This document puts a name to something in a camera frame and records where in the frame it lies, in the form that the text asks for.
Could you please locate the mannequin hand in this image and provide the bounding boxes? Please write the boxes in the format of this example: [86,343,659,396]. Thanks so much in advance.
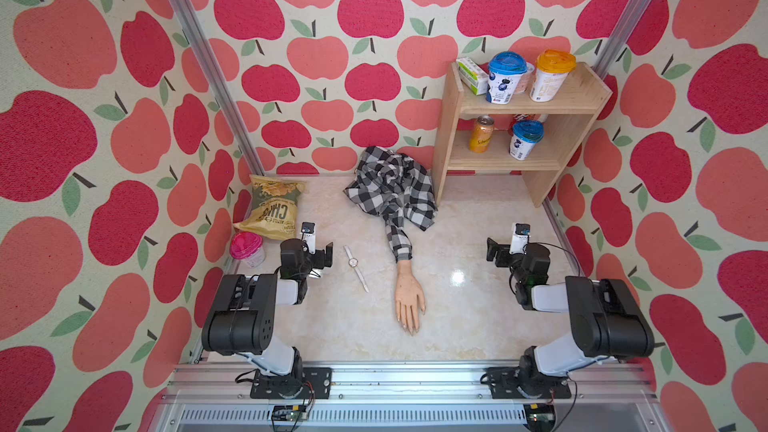
[394,260,426,335]

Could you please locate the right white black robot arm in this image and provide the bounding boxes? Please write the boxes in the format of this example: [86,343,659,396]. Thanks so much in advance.
[480,238,655,400]

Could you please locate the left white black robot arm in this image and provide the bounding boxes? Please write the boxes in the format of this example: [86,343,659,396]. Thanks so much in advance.
[202,238,333,401]

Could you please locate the yellow green chips bag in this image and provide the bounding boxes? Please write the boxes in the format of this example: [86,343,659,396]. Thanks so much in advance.
[234,175,306,241]

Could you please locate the black white plaid shirt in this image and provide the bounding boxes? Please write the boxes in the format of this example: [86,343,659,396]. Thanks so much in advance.
[344,146,438,261]

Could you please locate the wooden two-tier shelf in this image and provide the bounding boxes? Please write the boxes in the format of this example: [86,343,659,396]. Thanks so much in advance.
[431,63,612,207]

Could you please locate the blue lid yogurt cup lower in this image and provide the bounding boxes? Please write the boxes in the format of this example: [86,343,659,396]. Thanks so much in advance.
[509,121,544,161]

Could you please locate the blue lid yogurt cup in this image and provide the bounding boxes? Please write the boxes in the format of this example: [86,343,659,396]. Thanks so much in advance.
[486,52,527,105]
[509,121,544,161]

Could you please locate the orange soda can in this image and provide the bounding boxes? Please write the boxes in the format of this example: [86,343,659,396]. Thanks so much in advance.
[469,115,495,153]

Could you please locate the red white item behind cup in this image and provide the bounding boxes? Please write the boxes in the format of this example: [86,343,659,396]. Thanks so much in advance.
[514,114,549,123]

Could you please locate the pink white small cup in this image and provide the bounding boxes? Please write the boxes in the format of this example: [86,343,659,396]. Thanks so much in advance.
[514,62,536,95]

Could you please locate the green white small box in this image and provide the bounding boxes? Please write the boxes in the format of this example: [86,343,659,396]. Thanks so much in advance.
[456,57,489,96]

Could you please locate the blue lid yogurt cup top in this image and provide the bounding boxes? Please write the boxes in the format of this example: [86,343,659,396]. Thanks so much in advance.
[486,52,527,105]

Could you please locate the orange lid white cup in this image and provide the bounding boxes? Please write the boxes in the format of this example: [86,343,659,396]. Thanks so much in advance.
[529,49,577,102]

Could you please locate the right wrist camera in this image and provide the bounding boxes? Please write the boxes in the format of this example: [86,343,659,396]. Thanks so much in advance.
[509,222,531,254]

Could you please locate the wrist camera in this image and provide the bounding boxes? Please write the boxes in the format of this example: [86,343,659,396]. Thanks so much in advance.
[301,222,316,254]
[509,222,531,254]

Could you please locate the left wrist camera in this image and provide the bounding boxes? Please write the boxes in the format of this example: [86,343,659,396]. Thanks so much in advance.
[301,222,316,254]

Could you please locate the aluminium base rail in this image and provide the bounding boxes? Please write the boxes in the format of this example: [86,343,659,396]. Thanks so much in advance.
[147,361,672,431]

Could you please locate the right aluminium corner post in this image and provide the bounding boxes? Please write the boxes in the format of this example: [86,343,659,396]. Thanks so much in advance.
[592,0,652,79]

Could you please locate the aluminium corner post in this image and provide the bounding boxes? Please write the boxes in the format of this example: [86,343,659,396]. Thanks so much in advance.
[169,0,265,175]
[592,0,652,79]

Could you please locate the left aluminium corner post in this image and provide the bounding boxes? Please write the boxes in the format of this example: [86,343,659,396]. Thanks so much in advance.
[169,0,265,175]

